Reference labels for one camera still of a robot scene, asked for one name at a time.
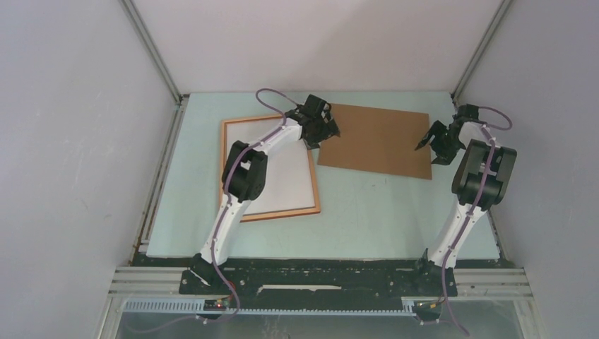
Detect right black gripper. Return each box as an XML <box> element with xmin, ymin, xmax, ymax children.
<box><xmin>415</xmin><ymin>120</ymin><xmax>463</xmax><ymax>167</ymax></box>

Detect brown cardboard backing board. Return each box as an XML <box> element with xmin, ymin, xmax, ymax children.
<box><xmin>317</xmin><ymin>104</ymin><xmax>432</xmax><ymax>180</ymax></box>

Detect sunset photo print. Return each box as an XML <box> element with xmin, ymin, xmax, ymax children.
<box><xmin>223</xmin><ymin>117</ymin><xmax>315</xmax><ymax>217</ymax></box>

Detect wooden picture frame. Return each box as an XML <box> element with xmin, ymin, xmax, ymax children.
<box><xmin>218</xmin><ymin>114</ymin><xmax>322</xmax><ymax>223</ymax></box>

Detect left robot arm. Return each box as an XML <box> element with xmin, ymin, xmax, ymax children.
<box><xmin>190</xmin><ymin>95</ymin><xmax>340</xmax><ymax>295</ymax></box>

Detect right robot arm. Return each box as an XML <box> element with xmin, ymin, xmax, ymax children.
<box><xmin>410</xmin><ymin>104</ymin><xmax>518</xmax><ymax>295</ymax></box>

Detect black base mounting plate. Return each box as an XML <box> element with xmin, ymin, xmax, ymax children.
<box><xmin>179</xmin><ymin>256</ymin><xmax>457</xmax><ymax>311</ymax></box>

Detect right corner aluminium post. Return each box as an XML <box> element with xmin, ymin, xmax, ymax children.
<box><xmin>451</xmin><ymin>0</ymin><xmax>515</xmax><ymax>105</ymax></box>

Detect corner aluminium post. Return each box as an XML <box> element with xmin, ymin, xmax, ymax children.
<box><xmin>119</xmin><ymin>0</ymin><xmax>183</xmax><ymax>105</ymax></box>
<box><xmin>451</xmin><ymin>0</ymin><xmax>515</xmax><ymax>105</ymax></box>

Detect left corner aluminium post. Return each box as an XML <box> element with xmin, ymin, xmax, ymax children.
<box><xmin>119</xmin><ymin>0</ymin><xmax>183</xmax><ymax>105</ymax></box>

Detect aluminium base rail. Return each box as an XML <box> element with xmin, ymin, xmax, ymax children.
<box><xmin>108</xmin><ymin>266</ymin><xmax>533</xmax><ymax>303</ymax></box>

